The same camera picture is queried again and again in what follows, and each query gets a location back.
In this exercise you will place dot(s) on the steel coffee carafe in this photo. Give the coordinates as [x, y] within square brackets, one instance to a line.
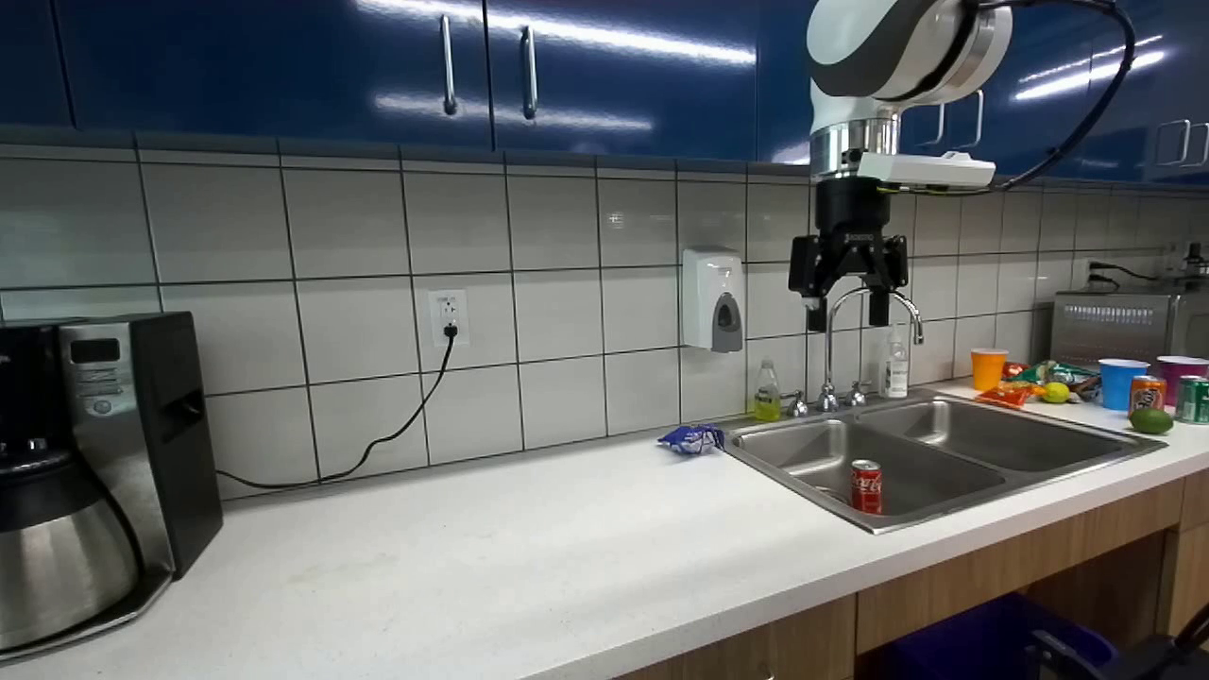
[60, 568]

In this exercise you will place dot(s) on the blue cup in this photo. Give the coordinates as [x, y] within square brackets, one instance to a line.
[1120, 383]

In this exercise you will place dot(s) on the black coffee maker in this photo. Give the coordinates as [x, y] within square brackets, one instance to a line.
[168, 429]

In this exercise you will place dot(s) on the white wall outlet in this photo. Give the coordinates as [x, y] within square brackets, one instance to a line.
[442, 308]

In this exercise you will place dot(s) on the orange patterned can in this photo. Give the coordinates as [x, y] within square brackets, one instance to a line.
[1151, 391]

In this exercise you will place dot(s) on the green snack bag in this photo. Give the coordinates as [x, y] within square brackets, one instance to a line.
[1054, 371]

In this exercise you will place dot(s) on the black chair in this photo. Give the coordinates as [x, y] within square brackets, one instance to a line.
[1133, 662]

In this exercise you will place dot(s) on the orange snack bag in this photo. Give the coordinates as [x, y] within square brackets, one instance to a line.
[1006, 395]

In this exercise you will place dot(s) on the pink cup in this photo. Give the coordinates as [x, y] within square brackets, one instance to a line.
[1184, 367]

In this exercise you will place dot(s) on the orange cup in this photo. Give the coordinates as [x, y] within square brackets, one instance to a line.
[989, 367]

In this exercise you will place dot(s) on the white plastic bottle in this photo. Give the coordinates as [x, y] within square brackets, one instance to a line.
[897, 371]

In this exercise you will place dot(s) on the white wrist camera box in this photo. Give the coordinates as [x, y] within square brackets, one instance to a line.
[931, 173]

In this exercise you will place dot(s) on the stainless steel appliance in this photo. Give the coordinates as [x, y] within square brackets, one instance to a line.
[1116, 325]

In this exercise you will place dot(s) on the wooden base cabinet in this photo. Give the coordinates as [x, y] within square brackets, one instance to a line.
[956, 587]

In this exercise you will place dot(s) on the red soda can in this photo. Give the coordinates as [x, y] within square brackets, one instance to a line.
[868, 490]

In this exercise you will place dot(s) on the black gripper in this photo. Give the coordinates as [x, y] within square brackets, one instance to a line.
[851, 208]

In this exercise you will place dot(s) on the stainless steel double sink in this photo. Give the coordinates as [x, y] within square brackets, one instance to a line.
[940, 479]

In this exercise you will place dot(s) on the chrome gooseneck faucet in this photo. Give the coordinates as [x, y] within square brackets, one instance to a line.
[824, 367]

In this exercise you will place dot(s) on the blue crumpled wrapper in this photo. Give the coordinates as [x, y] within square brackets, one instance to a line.
[689, 441]

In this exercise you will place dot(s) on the green dish soap bottle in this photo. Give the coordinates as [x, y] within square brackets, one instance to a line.
[766, 402]

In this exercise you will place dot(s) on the green lime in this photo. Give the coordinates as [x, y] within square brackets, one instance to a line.
[1151, 421]

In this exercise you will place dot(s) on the green can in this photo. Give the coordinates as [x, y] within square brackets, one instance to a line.
[1194, 400]

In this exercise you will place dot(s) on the white soap dispenser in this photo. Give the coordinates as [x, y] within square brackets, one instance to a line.
[712, 299]

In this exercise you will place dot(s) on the yellow lemon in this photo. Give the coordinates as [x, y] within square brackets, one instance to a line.
[1054, 395]

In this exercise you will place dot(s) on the blue bin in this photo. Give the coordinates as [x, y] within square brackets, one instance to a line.
[982, 644]

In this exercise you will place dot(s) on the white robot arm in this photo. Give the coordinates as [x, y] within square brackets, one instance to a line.
[882, 52]

